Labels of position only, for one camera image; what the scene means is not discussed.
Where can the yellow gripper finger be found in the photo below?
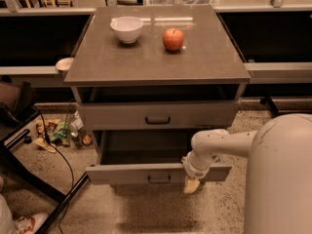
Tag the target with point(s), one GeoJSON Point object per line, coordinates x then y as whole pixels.
{"type": "Point", "coordinates": [191, 185]}

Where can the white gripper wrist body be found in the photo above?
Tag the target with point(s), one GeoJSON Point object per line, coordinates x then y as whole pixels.
{"type": "Point", "coordinates": [192, 170]}

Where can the grey drawer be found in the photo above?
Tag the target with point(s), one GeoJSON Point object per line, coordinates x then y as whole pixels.
{"type": "Point", "coordinates": [140, 156]}
{"type": "Point", "coordinates": [171, 115]}

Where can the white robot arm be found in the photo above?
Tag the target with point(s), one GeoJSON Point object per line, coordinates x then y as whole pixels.
{"type": "Point", "coordinates": [278, 198]}

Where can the grey drawer cabinet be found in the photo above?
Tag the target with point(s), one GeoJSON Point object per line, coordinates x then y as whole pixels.
{"type": "Point", "coordinates": [206, 68]}

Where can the black stand base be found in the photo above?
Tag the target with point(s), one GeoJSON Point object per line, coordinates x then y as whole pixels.
{"type": "Point", "coordinates": [286, 105]}

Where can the plastic bottle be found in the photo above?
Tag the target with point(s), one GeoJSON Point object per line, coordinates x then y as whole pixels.
{"type": "Point", "coordinates": [76, 126]}

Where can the red apple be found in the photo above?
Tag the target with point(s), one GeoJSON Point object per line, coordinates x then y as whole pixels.
{"type": "Point", "coordinates": [173, 39]}

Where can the snack bags pile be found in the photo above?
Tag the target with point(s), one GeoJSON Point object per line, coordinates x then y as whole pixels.
{"type": "Point", "coordinates": [50, 133]}

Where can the white bowl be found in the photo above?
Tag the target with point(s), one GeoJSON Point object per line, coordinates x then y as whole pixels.
{"type": "Point", "coordinates": [127, 29]}

